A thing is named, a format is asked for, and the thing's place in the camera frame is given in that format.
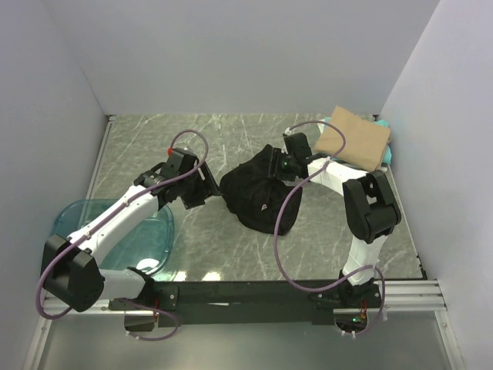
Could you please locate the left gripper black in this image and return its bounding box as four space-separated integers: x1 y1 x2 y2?
178 161 223 210

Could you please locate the black t shirt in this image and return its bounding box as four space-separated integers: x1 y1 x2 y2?
220 144 293 234

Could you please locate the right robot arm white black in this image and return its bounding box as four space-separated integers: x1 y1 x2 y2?
268 133 401 308

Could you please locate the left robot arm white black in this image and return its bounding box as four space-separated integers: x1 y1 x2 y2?
36 148 220 312

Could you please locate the blue transparent plastic bin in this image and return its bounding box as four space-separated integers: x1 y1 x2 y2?
52 199 177 281

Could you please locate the folded tan t shirt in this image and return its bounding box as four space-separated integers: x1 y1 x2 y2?
315 106 391 171

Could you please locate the folded teal t shirt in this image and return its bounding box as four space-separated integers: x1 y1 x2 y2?
317 119 392 165

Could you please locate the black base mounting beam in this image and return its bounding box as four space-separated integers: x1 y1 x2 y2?
109 280 382 331

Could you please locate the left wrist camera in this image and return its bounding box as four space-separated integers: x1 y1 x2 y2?
167 146 193 156

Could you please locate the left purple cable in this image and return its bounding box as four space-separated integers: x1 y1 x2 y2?
36 129 210 342

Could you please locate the purple cable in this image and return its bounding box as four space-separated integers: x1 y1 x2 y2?
36 129 210 342
272 121 387 337

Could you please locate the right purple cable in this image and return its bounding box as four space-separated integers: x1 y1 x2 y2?
272 121 387 337

